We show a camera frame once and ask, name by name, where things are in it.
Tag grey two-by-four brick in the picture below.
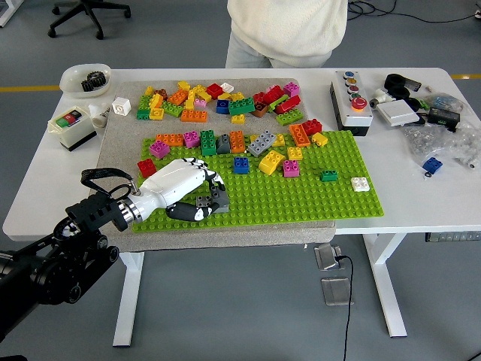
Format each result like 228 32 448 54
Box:
195 194 231 215
246 129 277 158

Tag orange upturned long brick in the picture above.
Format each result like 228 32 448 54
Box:
287 123 311 148

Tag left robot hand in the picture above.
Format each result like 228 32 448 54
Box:
131 157 227 223

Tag white plastic tube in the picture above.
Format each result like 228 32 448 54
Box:
88 103 112 129

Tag clear bag blue parts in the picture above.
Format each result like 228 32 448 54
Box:
422 92 465 114

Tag black power adapter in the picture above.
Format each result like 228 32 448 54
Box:
427 107 461 133

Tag grey slope brick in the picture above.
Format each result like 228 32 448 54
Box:
210 186 231 207
215 133 231 155

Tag black office chair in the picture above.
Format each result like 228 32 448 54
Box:
47 0 132 41

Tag green baseplate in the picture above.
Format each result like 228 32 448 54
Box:
131 129 385 234

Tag white cube box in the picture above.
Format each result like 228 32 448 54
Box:
111 96 132 117

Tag switch box green red buttons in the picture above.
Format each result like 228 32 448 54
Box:
47 105 98 153

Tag clear bag of screws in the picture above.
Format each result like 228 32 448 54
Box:
401 123 458 166

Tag orange two-by-four brick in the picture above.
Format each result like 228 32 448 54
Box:
180 109 209 123
156 132 185 147

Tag yellow arch brick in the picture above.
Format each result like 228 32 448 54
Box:
257 150 286 176

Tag red two-by-four brick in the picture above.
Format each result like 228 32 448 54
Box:
274 94 303 115
262 84 286 106

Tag pink two-by-two brick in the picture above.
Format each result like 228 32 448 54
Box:
183 129 201 150

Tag white plastic bowl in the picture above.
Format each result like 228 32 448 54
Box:
59 62 113 99

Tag red two-by-two brick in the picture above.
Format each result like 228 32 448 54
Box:
205 83 225 101
300 117 323 137
137 158 158 178

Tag white two-by-two brick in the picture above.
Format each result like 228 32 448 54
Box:
349 175 371 193

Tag black floor cable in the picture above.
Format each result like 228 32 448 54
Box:
347 0 481 23

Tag black power cable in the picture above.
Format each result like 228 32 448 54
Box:
334 254 355 361

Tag white table leg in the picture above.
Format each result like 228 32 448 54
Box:
362 232 409 338
112 251 146 347

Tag lime green two-by-four brick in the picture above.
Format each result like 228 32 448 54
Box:
275 108 305 127

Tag person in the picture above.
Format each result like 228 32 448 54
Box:
225 0 349 69

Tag grey-brown mat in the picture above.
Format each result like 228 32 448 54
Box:
93 77 337 255

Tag table height control panel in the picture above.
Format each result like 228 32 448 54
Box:
425 231 481 243

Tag push-button control box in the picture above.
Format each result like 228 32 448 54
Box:
329 69 374 137

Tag metal floor socket box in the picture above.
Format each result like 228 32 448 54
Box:
314 243 343 272
320 277 354 308

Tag white flat switch plate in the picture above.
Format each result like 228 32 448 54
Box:
375 100 421 128

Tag white furniture foot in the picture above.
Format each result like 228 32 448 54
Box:
0 0 24 28

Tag lime green flat plate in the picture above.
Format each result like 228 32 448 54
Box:
267 93 290 114

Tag clear bag metal parts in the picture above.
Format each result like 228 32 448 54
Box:
449 120 481 172

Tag dark green two-by-four brick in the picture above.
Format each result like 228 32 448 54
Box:
228 96 257 117
199 129 217 157

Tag white pipe connector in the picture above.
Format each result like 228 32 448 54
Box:
368 88 395 111

